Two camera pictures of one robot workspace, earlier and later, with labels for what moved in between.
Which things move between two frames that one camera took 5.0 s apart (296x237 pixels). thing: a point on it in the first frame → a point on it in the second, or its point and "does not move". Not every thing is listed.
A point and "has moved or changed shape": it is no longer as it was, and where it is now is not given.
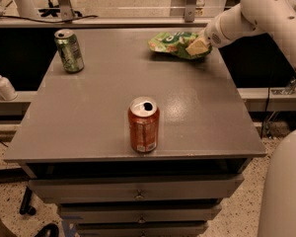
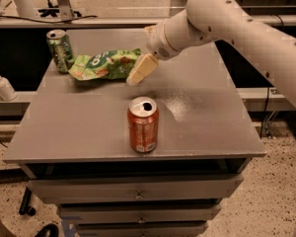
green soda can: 70,50 → 61,49
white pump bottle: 6,89 does not move
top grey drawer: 117,189 does not move
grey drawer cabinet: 73,139 does not move
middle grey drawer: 139,212 does not move
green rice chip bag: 176,42 has moved or changed shape
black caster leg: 25,206 does not move
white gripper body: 214,35 → 157,42
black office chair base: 53,10 does not move
